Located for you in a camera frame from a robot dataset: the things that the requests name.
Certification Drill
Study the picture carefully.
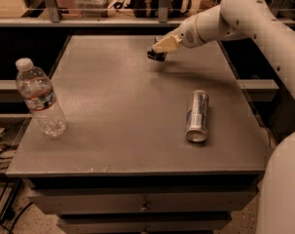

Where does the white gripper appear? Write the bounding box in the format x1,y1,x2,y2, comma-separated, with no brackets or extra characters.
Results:
152,15,208,55

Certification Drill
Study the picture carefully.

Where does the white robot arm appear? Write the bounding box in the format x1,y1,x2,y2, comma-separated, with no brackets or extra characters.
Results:
153,0,295,234

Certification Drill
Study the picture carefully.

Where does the clear plastic water bottle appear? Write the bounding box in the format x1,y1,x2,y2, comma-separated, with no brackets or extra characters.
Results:
16,58,67,138

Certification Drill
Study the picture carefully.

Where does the black backpack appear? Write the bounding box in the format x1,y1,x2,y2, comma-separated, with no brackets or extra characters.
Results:
129,0,187,19

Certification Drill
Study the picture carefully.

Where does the silver energy drink can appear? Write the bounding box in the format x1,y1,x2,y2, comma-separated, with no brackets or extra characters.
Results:
185,90,209,142

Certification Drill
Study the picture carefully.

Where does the grey drawer cabinet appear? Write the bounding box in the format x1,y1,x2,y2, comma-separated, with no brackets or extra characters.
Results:
8,35,271,234

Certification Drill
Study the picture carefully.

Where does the metal shelf rail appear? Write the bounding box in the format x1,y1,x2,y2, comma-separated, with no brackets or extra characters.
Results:
0,0,295,28

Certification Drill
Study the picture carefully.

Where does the black cables left floor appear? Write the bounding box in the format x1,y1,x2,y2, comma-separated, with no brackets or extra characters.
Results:
0,120,34,234

